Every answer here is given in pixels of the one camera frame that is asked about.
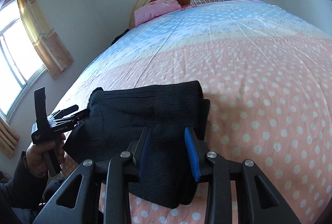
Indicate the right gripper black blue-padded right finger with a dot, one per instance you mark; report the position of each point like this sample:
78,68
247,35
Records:
209,167

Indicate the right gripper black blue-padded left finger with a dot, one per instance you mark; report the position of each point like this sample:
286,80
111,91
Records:
123,169

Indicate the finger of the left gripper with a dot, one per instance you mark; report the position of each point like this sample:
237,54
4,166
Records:
64,112
77,117

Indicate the black pants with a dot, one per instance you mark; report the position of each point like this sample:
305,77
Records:
118,118

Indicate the dark sleeved left forearm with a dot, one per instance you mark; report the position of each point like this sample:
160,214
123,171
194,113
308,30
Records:
23,191

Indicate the person's left hand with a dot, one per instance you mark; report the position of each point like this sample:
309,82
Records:
35,162

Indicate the lower beige side curtain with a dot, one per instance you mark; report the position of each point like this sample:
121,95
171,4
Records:
8,139

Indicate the beige side window curtain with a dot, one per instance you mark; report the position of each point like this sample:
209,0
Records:
44,38

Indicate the side window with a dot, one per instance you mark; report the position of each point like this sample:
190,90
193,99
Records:
20,64

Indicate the pink blue polka-dot bedspread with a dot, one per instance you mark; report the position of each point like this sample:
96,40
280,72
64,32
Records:
267,74

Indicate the pink pillow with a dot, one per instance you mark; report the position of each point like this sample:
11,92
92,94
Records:
155,9

